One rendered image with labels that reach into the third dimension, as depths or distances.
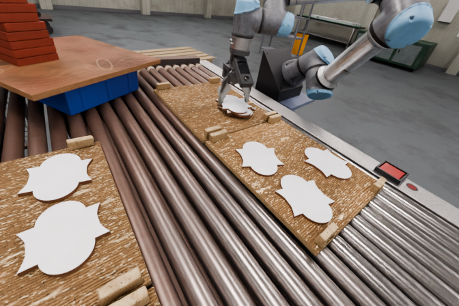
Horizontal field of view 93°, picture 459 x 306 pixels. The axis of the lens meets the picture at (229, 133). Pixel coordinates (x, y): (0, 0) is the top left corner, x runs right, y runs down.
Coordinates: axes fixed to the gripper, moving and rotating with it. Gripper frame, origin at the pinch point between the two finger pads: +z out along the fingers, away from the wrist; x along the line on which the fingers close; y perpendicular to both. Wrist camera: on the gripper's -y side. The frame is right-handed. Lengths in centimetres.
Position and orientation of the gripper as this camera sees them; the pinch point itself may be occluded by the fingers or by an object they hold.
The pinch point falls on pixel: (233, 104)
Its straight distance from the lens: 86.2
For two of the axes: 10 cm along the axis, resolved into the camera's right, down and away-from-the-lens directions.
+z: -1.4, 8.2, 5.5
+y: -3.7, -5.6, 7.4
